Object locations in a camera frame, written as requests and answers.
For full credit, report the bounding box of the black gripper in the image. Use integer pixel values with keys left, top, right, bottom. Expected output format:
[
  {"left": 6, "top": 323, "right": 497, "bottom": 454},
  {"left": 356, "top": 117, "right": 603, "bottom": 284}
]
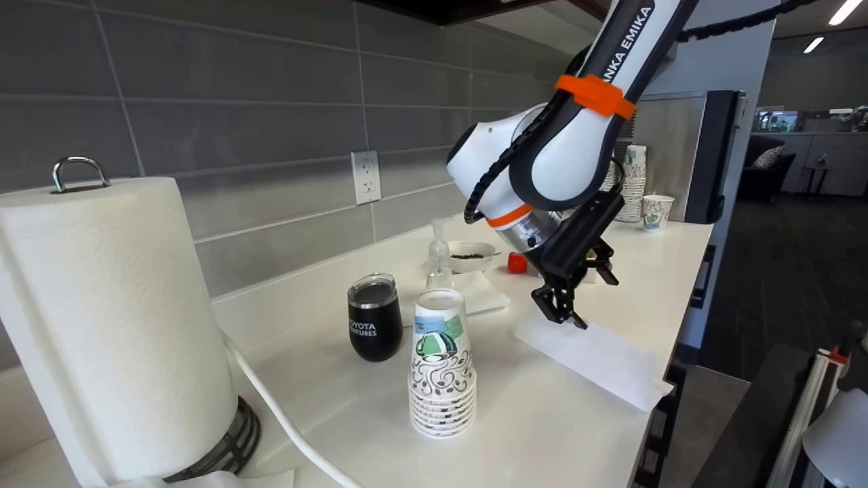
[{"left": 526, "top": 241, "right": 625, "bottom": 333}]

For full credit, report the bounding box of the white paper napkin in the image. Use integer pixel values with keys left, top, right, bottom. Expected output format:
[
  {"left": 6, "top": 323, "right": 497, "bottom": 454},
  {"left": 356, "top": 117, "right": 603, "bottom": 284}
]
[{"left": 514, "top": 310, "right": 675, "bottom": 414}]

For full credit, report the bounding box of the folded white paper stack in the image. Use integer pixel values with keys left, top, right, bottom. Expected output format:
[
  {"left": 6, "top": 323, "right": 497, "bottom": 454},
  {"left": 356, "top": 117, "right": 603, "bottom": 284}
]
[{"left": 451, "top": 268, "right": 514, "bottom": 319}]

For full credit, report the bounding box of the small white bowl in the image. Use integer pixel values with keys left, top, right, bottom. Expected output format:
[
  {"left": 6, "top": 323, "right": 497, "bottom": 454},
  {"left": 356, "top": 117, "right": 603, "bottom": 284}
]
[{"left": 447, "top": 238, "right": 500, "bottom": 275}]

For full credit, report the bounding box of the clear plastic bottle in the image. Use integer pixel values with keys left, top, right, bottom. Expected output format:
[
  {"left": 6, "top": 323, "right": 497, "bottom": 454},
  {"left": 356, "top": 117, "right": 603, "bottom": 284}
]
[{"left": 423, "top": 216, "right": 455, "bottom": 292}]

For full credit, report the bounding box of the tall patterned paper cup stack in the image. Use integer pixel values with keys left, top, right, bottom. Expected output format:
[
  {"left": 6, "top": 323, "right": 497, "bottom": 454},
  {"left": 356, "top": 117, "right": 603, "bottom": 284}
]
[{"left": 407, "top": 288, "right": 480, "bottom": 445}]

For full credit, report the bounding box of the single patterned paper cup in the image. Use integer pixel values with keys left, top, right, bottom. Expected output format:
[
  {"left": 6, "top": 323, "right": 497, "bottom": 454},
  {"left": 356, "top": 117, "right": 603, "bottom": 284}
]
[{"left": 641, "top": 192, "right": 679, "bottom": 237}]

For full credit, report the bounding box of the white paper cup stack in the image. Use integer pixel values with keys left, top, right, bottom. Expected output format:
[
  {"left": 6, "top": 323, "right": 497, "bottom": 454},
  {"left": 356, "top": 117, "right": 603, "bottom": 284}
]
[{"left": 621, "top": 144, "right": 651, "bottom": 226}]

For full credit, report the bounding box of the black stemless tumbler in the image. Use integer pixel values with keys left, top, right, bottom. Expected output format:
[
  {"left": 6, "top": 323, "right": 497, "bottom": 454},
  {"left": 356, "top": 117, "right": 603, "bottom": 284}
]
[{"left": 346, "top": 272, "right": 404, "bottom": 367}]

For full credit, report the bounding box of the dark upright panel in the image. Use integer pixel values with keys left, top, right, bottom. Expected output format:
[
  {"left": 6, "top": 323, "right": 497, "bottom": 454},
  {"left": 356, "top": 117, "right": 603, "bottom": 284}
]
[{"left": 683, "top": 90, "right": 746, "bottom": 227}]

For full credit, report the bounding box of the dark background couch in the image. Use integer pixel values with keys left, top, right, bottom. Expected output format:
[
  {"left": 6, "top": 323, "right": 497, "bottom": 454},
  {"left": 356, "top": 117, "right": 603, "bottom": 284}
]
[{"left": 738, "top": 134, "right": 801, "bottom": 203}]

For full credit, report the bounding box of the white pole red tip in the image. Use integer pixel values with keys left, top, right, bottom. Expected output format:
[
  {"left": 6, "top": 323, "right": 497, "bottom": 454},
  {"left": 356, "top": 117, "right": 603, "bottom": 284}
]
[{"left": 766, "top": 346, "right": 851, "bottom": 488}]

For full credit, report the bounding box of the background display screen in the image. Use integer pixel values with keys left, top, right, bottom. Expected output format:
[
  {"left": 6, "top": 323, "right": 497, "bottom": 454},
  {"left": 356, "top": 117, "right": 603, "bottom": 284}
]
[{"left": 755, "top": 106, "right": 804, "bottom": 136}]

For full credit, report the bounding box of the grey chair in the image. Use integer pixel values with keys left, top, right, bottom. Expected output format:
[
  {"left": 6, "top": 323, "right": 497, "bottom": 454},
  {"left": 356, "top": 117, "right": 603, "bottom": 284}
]
[{"left": 797, "top": 388, "right": 868, "bottom": 488}]

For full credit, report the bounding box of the black metal paper towel holder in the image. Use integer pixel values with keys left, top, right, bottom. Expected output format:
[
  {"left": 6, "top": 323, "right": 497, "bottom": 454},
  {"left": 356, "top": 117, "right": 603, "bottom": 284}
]
[{"left": 46, "top": 154, "right": 267, "bottom": 486}]

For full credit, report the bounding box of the white paper towel roll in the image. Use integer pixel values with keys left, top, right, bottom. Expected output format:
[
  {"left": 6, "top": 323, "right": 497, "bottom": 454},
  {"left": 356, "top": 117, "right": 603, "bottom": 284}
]
[{"left": 0, "top": 177, "right": 242, "bottom": 488}]

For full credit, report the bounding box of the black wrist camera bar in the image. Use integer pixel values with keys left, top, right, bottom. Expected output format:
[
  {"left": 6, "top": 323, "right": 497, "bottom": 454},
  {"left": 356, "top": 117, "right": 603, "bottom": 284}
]
[{"left": 550, "top": 185, "right": 630, "bottom": 265}]

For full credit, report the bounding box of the white wall outlet plate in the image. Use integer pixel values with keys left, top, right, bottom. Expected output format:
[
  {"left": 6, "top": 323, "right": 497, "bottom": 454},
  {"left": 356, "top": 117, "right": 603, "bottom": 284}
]
[{"left": 348, "top": 149, "right": 382, "bottom": 205}]

